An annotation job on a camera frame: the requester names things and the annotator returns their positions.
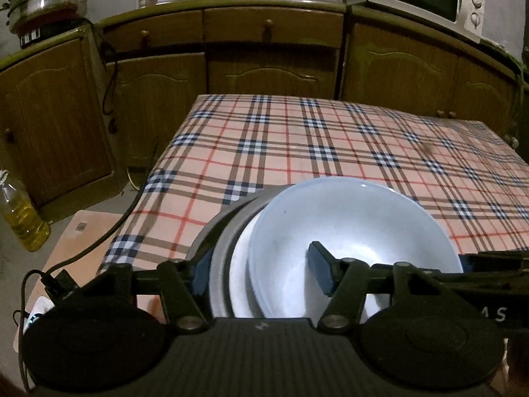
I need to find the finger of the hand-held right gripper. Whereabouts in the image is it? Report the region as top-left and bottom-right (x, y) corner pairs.
(457, 250), (529, 276)

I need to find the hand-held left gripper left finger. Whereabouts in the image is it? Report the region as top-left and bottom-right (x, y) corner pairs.
(97, 250), (213, 334)

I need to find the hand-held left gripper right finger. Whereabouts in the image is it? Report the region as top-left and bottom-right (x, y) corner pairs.
(306, 241), (464, 334)

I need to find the wide-rimmed steel bowl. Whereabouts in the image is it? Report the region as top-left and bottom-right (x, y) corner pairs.
(184, 186), (290, 319)

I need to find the deep patterned white bowl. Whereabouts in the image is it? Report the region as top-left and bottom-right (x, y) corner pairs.
(229, 211), (269, 319)

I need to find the wide white bowl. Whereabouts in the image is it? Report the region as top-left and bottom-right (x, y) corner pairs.
(247, 177), (464, 320)

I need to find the plaid tablecloth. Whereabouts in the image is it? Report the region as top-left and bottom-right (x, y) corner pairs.
(97, 94), (529, 327)

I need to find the white power strip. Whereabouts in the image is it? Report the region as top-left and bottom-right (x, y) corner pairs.
(22, 295), (56, 332)

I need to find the cooking oil bottle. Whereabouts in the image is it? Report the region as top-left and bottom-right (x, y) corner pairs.
(0, 169), (51, 252)

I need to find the wooden kitchen cabinet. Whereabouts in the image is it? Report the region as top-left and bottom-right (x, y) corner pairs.
(0, 0), (529, 221)

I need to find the black induction cooker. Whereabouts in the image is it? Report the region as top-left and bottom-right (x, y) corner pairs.
(17, 17), (83, 48)

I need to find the black floor cable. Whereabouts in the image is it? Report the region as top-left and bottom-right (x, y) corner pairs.
(20, 141), (160, 298)

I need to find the black cooker cable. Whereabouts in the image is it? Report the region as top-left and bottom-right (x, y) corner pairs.
(85, 19), (121, 133)

